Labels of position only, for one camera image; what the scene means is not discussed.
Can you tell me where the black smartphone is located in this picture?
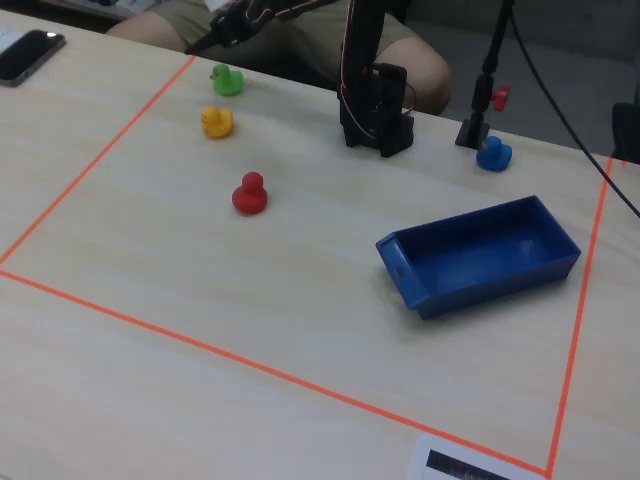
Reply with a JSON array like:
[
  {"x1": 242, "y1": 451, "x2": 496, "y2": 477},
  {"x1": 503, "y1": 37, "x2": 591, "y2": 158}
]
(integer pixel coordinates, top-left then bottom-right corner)
[{"x1": 0, "y1": 28, "x2": 68, "y2": 89}]

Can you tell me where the person's left leg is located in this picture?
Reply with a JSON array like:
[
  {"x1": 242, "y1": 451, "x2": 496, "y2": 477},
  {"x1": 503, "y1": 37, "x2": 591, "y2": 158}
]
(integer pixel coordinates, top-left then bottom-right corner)
[{"x1": 279, "y1": 0, "x2": 454, "y2": 117}]

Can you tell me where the red rubber duck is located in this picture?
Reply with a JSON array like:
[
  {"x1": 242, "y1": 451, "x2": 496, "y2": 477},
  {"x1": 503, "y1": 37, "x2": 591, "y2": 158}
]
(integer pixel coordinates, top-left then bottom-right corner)
[{"x1": 231, "y1": 171, "x2": 269, "y2": 217}]

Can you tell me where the person's leg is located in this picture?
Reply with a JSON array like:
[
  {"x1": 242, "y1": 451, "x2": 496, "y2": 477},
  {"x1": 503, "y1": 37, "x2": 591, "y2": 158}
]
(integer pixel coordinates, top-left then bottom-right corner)
[
  {"x1": 105, "y1": 0, "x2": 241, "y2": 56},
  {"x1": 279, "y1": 0, "x2": 454, "y2": 117}
]

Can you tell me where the blue rubber duck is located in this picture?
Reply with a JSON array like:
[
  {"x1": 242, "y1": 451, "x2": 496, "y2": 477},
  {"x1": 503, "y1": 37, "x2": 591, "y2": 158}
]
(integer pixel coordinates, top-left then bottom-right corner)
[{"x1": 475, "y1": 135, "x2": 513, "y2": 173}]

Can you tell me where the white paper with black bar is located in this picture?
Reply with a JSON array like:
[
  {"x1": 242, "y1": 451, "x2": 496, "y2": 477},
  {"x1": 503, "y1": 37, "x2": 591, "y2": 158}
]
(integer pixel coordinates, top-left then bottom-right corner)
[{"x1": 405, "y1": 433, "x2": 547, "y2": 480}]

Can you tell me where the black stand cable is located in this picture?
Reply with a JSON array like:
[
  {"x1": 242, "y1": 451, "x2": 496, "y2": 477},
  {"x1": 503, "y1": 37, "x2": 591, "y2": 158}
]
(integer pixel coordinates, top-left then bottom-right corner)
[{"x1": 507, "y1": 9, "x2": 640, "y2": 220}]

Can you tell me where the short orange tape strip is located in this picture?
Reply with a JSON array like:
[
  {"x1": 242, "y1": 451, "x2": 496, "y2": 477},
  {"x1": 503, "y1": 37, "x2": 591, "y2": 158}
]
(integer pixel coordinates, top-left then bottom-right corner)
[
  {"x1": 545, "y1": 155, "x2": 616, "y2": 479},
  {"x1": 0, "y1": 54, "x2": 198, "y2": 266}
]

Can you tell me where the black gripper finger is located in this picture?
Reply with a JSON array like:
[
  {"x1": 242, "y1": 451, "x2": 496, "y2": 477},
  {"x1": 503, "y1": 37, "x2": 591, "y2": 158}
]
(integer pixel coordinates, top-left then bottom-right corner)
[{"x1": 185, "y1": 29, "x2": 222, "y2": 56}]

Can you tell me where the blue plastic box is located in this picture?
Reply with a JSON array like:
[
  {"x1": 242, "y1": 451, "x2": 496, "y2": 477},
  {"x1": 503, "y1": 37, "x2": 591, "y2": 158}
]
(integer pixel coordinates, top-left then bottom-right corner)
[{"x1": 374, "y1": 194, "x2": 583, "y2": 321}]

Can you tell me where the long orange tape strip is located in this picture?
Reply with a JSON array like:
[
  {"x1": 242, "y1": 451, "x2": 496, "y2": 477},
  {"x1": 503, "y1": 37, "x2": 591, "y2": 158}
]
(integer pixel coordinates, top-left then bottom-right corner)
[{"x1": 0, "y1": 268, "x2": 551, "y2": 476}]

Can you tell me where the yellow rubber duck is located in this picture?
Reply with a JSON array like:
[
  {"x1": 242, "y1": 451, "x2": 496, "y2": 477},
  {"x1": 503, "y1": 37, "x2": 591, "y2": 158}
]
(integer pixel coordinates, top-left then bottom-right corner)
[{"x1": 200, "y1": 105, "x2": 235, "y2": 140}]

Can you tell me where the green rubber duck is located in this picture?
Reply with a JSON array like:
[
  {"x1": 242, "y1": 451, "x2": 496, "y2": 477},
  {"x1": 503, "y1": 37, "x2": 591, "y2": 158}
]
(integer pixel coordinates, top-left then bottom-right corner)
[{"x1": 209, "y1": 63, "x2": 245, "y2": 97}]

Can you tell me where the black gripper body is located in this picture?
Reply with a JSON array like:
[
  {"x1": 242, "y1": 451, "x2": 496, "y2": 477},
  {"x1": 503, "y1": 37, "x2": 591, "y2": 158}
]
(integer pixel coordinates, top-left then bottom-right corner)
[{"x1": 208, "y1": 0, "x2": 281, "y2": 49}]

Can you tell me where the person's right leg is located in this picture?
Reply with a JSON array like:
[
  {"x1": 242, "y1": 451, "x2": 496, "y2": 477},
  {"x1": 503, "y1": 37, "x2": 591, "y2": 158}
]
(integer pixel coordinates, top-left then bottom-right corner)
[{"x1": 105, "y1": 0, "x2": 241, "y2": 56}]

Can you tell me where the black chair part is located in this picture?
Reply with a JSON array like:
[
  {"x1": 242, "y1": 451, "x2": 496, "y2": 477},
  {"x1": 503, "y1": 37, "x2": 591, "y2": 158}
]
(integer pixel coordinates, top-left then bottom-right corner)
[{"x1": 612, "y1": 102, "x2": 640, "y2": 165}]

